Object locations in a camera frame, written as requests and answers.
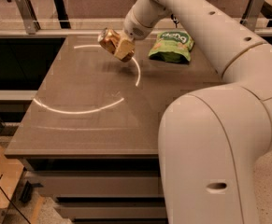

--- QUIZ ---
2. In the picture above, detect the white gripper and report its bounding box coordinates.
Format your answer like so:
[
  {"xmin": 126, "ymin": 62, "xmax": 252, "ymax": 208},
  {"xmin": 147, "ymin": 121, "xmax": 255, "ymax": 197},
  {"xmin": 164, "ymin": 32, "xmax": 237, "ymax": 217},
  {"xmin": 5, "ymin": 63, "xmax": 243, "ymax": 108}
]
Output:
[{"xmin": 114, "ymin": 11, "xmax": 152, "ymax": 61}]

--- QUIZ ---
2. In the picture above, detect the orange soda can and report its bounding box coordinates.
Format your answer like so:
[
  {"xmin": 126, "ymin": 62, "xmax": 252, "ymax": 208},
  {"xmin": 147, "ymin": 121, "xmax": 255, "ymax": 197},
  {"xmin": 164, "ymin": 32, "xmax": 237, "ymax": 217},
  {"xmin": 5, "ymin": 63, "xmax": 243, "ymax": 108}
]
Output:
[{"xmin": 97, "ymin": 27, "xmax": 136, "ymax": 63}]

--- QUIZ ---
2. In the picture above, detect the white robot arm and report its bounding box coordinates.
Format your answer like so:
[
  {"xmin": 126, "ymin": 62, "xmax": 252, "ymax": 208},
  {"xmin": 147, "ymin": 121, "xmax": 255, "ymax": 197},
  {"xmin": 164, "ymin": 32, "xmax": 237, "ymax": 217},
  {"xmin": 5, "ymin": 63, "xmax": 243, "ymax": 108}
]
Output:
[{"xmin": 117, "ymin": 0, "xmax": 272, "ymax": 224}]

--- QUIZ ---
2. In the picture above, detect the green chip bag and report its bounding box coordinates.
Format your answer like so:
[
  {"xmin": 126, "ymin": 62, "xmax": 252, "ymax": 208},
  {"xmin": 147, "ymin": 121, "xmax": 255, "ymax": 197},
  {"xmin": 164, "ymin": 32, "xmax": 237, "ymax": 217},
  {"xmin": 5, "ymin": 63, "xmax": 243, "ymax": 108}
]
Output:
[{"xmin": 149, "ymin": 31, "xmax": 194, "ymax": 63}]

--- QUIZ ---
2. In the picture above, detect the grey drawer cabinet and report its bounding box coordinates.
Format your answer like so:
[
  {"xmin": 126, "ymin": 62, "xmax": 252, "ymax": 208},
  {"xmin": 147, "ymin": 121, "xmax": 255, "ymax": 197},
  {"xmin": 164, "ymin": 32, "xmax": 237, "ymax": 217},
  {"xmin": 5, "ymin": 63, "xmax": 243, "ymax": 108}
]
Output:
[{"xmin": 25, "ymin": 158, "xmax": 168, "ymax": 224}]

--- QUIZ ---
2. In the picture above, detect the black hanging cable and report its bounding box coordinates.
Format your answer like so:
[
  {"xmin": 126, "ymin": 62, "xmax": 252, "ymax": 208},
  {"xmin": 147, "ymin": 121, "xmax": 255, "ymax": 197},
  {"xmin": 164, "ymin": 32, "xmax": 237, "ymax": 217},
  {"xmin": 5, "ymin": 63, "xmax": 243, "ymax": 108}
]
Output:
[{"xmin": 170, "ymin": 14, "xmax": 179, "ymax": 28}]

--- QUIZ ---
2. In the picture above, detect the left metal bracket post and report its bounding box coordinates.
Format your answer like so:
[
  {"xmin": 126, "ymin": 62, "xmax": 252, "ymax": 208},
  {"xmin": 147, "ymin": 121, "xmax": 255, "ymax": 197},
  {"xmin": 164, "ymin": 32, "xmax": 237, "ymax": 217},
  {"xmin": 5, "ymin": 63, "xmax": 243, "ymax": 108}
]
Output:
[{"xmin": 15, "ymin": 0, "xmax": 40, "ymax": 35}]

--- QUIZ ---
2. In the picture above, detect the metal bracket post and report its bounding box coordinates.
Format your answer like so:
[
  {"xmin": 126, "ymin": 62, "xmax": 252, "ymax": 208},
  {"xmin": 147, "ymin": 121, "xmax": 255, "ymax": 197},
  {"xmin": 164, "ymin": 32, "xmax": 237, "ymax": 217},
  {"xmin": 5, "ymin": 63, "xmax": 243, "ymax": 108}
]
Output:
[
  {"xmin": 15, "ymin": 0, "xmax": 40, "ymax": 35},
  {"xmin": 241, "ymin": 0, "xmax": 265, "ymax": 31}
]

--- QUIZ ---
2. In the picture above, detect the right metal bracket post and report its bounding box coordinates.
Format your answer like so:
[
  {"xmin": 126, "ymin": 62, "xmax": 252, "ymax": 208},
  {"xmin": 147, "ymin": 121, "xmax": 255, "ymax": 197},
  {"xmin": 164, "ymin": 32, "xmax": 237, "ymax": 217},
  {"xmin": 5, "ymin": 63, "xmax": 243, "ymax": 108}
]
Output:
[{"xmin": 241, "ymin": 0, "xmax": 265, "ymax": 31}]

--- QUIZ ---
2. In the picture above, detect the black floor cable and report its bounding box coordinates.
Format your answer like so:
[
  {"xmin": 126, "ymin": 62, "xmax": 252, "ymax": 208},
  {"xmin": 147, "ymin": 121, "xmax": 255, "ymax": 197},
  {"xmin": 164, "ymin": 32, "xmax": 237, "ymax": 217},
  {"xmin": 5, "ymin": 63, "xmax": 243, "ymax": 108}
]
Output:
[{"xmin": 0, "ymin": 164, "xmax": 31, "ymax": 224}]

